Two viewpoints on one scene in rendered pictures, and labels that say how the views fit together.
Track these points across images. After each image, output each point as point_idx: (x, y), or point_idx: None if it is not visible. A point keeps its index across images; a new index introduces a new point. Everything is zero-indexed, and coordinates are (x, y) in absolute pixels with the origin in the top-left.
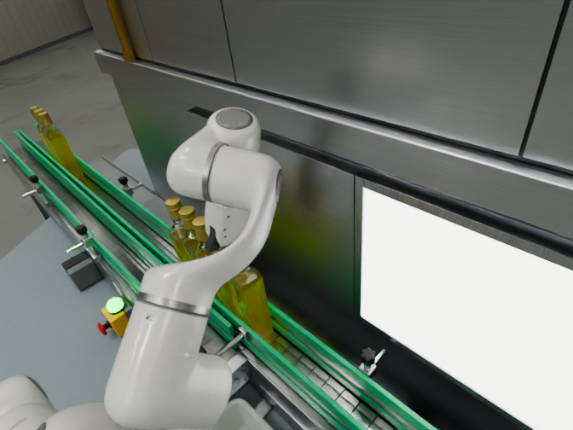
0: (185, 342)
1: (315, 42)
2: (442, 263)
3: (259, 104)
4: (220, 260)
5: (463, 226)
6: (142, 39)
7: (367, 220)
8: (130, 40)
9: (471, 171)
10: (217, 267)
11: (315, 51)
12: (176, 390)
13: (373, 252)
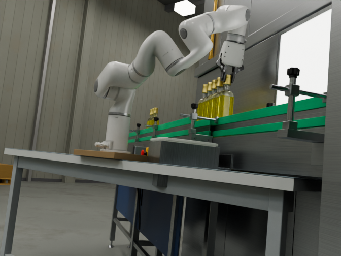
0: (206, 20)
1: (274, 2)
2: (302, 43)
3: (253, 34)
4: (223, 11)
5: (306, 21)
6: (218, 48)
7: (281, 50)
8: (213, 53)
9: (308, 2)
10: (222, 13)
11: (274, 5)
12: (199, 24)
13: (282, 64)
